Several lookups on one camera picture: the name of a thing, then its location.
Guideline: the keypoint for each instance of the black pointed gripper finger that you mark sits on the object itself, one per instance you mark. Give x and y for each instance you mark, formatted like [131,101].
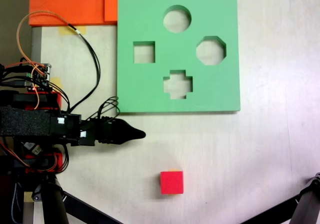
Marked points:
[135,133]

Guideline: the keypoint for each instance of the red square block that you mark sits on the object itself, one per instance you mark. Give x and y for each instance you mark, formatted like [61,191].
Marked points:
[172,182]

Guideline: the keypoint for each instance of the green shape-hole board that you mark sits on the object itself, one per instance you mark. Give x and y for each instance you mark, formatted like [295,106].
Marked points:
[150,93]

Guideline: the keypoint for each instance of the yellow tape square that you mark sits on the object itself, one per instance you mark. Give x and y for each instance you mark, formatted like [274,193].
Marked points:
[28,196]

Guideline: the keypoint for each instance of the large orange foam block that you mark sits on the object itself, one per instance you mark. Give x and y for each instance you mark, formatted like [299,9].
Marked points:
[62,3]

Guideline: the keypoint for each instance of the yellow tape marker with print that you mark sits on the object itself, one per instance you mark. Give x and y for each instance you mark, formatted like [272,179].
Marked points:
[174,170]

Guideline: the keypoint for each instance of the small yellow tape piece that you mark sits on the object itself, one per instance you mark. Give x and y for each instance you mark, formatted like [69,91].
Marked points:
[57,81]

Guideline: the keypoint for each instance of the circuit board with green terminal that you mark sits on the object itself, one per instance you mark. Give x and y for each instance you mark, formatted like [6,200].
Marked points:
[41,75]

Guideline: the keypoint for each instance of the black tripod with hinge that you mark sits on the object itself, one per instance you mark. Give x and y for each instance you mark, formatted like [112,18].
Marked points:
[52,204]

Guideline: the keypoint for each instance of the black USB plug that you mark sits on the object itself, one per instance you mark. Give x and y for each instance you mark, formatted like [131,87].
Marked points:
[17,83]

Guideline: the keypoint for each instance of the wide yellow tape strip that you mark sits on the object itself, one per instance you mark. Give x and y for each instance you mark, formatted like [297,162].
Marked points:
[64,31]

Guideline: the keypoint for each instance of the black tripod leg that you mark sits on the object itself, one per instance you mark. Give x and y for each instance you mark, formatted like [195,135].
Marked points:
[303,206]

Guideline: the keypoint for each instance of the red printed base mount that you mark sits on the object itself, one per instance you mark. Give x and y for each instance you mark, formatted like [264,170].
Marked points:
[58,99]

